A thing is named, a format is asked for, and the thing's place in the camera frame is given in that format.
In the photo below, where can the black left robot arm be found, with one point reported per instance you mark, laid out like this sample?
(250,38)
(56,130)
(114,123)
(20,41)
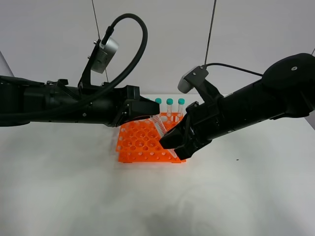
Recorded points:
(18,95)

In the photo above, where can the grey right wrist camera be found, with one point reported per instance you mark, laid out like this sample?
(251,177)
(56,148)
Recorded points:
(193,79)

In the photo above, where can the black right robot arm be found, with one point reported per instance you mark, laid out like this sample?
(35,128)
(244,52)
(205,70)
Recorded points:
(285,90)

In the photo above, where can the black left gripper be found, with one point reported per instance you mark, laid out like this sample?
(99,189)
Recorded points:
(128,106)

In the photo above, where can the orange test tube rack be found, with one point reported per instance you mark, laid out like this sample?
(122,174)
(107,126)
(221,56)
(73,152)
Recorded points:
(138,141)

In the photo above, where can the teal-capped test tube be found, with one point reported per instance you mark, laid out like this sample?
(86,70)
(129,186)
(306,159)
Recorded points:
(158,125)

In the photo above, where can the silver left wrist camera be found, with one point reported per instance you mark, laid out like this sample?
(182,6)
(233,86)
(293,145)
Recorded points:
(102,54)

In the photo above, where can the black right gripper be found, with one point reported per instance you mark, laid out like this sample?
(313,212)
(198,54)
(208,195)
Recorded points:
(194,133)

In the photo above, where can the back-row test tube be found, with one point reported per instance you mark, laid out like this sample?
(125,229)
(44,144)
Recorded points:
(169,103)
(158,100)
(181,103)

